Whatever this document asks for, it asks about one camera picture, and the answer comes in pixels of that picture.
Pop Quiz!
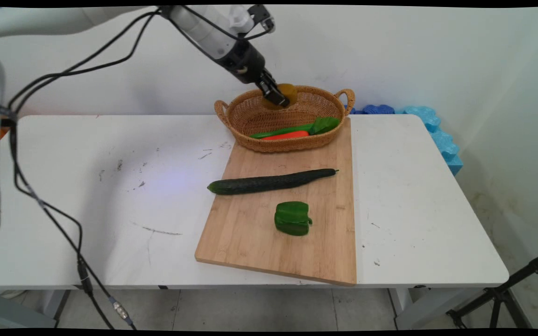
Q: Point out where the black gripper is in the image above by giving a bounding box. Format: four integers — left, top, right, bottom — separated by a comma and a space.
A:
217, 40, 290, 107

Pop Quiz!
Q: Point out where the brown potato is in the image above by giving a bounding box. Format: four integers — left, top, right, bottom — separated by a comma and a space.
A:
263, 83, 298, 112

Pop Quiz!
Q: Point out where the white table leg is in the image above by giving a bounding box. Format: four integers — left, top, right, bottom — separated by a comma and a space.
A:
40, 289, 71, 323
387, 287, 466, 330

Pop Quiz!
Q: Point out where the orange carrot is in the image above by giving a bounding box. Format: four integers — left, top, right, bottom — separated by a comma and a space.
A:
262, 131, 310, 141

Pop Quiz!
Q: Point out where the black tripod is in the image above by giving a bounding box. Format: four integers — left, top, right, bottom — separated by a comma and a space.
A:
446, 250, 538, 329

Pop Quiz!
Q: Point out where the wooden cutting board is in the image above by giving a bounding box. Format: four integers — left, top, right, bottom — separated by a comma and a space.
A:
195, 117, 357, 286

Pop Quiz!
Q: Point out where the green bell pepper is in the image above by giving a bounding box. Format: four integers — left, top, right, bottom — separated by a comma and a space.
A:
274, 201, 313, 236

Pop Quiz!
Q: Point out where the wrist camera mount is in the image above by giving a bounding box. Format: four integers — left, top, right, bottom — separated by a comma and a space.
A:
229, 5, 276, 35

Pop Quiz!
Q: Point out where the long black cable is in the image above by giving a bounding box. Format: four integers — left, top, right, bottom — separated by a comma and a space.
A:
0, 7, 162, 330

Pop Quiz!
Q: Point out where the long green chili pepper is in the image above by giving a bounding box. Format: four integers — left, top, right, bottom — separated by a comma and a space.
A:
249, 117, 340, 139

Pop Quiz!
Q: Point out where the dark green cucumber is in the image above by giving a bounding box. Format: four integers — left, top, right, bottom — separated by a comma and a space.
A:
207, 168, 340, 196

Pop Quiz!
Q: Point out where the light blue foam block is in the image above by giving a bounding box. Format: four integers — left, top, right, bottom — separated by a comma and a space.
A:
402, 106, 464, 176

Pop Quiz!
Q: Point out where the woven wicker basket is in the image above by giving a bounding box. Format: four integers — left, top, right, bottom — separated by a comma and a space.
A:
214, 85, 355, 153

